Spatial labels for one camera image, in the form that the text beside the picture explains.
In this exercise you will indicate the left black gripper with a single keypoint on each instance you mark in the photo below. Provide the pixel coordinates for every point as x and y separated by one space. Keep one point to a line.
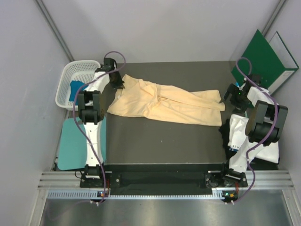
119 84

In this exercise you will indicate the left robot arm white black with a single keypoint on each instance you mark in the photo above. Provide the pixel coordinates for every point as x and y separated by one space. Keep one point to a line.
91 114

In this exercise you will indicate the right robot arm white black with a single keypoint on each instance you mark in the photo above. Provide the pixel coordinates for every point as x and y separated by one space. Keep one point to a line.
255 125

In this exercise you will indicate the white folded t shirt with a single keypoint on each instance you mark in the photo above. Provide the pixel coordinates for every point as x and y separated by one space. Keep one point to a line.
237 137

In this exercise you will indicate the aluminium frame rail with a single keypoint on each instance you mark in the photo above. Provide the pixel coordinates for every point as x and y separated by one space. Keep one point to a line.
66 185

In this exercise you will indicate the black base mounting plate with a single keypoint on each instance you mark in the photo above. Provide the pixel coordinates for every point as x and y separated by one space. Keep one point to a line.
165 179

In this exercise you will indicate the blue crumpled t shirt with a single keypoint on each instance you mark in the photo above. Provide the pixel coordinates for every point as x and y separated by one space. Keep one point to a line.
75 85

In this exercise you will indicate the white plastic basket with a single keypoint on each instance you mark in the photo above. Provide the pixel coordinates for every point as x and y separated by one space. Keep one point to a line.
83 71

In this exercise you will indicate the teal cutting board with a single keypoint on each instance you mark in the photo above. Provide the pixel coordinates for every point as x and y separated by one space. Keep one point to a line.
72 153

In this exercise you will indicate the green ring binder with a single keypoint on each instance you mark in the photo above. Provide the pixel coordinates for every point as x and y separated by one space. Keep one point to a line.
271 59

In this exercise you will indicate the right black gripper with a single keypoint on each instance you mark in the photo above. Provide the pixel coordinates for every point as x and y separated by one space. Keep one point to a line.
241 107

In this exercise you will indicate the black folded t shirt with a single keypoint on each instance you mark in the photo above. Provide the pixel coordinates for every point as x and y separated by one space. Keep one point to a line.
225 132

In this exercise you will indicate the peach yellow t shirt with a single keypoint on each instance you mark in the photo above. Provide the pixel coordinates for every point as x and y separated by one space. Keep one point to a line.
153 101

